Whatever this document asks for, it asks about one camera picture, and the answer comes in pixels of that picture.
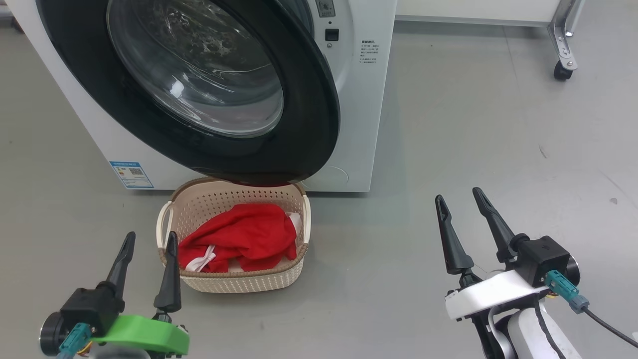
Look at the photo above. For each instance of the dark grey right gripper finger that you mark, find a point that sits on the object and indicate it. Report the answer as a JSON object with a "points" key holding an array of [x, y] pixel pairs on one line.
{"points": [[498, 229], [456, 244]]}

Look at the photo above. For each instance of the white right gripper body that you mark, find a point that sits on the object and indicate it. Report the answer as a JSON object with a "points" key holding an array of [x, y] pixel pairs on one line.
{"points": [[488, 294]]}

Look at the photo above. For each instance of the red and white garment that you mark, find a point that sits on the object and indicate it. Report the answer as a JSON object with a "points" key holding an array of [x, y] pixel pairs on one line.
{"points": [[249, 234]]}

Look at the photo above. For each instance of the grey warning sticker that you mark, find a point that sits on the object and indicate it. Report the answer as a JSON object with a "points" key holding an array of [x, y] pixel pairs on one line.
{"points": [[325, 7]]}

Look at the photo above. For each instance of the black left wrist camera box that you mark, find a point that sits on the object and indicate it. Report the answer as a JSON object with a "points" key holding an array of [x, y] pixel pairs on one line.
{"points": [[92, 306]]}

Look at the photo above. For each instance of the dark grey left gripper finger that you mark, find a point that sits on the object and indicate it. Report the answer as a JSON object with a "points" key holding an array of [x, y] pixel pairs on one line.
{"points": [[169, 284], [120, 269]]}

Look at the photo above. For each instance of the cream perforated laundry basket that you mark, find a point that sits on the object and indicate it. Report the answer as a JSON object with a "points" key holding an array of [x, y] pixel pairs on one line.
{"points": [[239, 281]]}

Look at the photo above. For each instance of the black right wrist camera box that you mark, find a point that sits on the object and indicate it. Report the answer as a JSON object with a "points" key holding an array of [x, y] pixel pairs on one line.
{"points": [[546, 257]]}

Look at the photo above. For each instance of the blue energy label sticker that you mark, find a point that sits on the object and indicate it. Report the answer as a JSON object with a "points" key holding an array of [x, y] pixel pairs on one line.
{"points": [[131, 174]]}

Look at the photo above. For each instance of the metal cart leg with caster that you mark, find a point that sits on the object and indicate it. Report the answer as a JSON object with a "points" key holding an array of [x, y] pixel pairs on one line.
{"points": [[565, 40]]}

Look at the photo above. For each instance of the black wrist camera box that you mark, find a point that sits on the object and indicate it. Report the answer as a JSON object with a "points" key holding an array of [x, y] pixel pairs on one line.
{"points": [[546, 257], [92, 306]]}

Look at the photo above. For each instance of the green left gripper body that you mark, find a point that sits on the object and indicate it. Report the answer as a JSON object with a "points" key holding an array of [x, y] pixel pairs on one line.
{"points": [[144, 334]]}

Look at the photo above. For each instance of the black round glass washer door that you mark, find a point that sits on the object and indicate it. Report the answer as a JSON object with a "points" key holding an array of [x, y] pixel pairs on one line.
{"points": [[309, 109]]}

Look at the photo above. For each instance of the white front-load washing machine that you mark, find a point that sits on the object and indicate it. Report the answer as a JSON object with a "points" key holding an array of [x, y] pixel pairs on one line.
{"points": [[364, 109]]}

